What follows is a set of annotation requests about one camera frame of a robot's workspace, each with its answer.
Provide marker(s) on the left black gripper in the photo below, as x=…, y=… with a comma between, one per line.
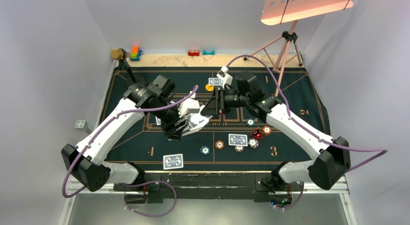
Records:
x=173, y=128

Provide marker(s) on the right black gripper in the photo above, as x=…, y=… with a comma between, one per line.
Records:
x=212, y=107

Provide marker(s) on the dealt card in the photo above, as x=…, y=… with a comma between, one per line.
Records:
x=173, y=161
x=237, y=140
x=158, y=121
x=215, y=82

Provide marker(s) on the blue playing card deck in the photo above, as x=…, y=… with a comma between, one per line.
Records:
x=195, y=122

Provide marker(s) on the yellow dealer button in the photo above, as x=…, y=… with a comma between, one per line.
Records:
x=209, y=88

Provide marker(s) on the orange red chip stack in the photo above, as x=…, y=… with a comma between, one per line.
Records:
x=219, y=144

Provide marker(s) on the green blue chips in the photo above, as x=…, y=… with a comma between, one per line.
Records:
x=250, y=122

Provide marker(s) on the green blue chip stack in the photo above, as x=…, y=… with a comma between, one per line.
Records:
x=204, y=150

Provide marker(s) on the peach blue chip stack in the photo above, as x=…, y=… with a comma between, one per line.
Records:
x=238, y=148

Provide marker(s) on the red black all-in triangle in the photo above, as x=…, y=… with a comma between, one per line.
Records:
x=257, y=134

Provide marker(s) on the peach blue chips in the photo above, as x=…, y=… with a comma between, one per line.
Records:
x=253, y=143

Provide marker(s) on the orange chips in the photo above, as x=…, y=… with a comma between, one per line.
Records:
x=267, y=130

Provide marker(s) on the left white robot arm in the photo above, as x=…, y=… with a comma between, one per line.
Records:
x=86, y=160

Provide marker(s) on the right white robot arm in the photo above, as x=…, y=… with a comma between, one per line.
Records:
x=330, y=159

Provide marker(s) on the green poker table mat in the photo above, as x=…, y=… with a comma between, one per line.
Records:
x=145, y=144

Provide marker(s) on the teal toy block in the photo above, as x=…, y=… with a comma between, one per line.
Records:
x=208, y=52

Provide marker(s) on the red toy block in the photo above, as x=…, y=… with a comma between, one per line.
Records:
x=193, y=52

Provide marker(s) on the colourful toy block stack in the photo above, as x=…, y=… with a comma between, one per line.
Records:
x=136, y=53

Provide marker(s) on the brass round knob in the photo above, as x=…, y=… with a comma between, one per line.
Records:
x=118, y=54

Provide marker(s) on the pink music stand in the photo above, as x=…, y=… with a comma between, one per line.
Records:
x=277, y=12

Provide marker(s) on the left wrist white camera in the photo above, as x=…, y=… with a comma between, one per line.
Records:
x=188, y=106

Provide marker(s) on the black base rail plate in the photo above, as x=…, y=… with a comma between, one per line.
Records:
x=211, y=185

